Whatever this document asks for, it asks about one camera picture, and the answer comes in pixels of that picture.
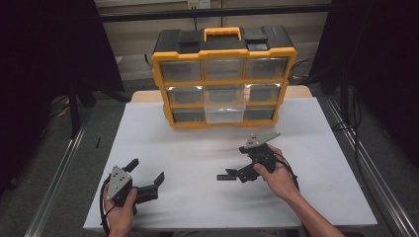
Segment black horizontal bar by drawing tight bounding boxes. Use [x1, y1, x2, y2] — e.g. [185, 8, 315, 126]
[98, 3, 332, 24]

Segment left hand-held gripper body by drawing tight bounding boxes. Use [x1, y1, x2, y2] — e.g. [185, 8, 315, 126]
[105, 165, 160, 217]

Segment person's right hand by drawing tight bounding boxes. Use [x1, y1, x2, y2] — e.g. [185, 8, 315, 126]
[252, 143, 301, 202]

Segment aluminium floor rail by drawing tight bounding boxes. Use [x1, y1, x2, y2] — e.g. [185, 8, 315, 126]
[324, 96, 419, 237]
[24, 108, 94, 237]

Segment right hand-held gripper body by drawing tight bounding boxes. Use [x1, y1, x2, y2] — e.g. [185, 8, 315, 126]
[236, 130, 282, 185]

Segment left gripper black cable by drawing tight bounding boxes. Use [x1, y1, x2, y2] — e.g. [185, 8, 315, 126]
[99, 177, 115, 237]

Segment wooden table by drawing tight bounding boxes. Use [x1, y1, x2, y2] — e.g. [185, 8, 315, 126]
[130, 84, 313, 104]

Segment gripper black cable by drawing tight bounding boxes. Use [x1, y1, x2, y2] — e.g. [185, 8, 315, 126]
[274, 153, 301, 193]
[99, 177, 115, 237]

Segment black metal stand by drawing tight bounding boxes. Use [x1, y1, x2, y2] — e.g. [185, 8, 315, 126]
[66, 81, 97, 139]

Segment black floor cables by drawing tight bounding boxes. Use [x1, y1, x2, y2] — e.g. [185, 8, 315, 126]
[330, 87, 364, 133]

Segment white wall outlet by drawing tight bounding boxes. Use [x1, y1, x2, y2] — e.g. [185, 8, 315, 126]
[186, 0, 212, 10]

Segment black curtain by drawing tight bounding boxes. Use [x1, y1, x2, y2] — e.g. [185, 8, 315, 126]
[308, 0, 419, 170]
[0, 0, 126, 198]

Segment white table cover sheet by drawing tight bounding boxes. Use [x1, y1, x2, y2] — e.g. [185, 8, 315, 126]
[82, 96, 378, 231]

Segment yellow black organizer case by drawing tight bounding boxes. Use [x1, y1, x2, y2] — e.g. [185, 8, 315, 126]
[150, 25, 298, 129]

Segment person's left hand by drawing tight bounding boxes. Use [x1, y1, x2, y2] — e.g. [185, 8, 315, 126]
[102, 187, 139, 237]

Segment clear plastic drawer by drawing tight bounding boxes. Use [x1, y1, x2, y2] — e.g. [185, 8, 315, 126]
[203, 84, 248, 124]

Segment set of clear drawers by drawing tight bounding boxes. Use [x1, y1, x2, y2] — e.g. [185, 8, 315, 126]
[159, 56, 290, 122]

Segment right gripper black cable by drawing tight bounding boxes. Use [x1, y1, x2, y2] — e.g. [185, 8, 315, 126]
[274, 153, 301, 193]

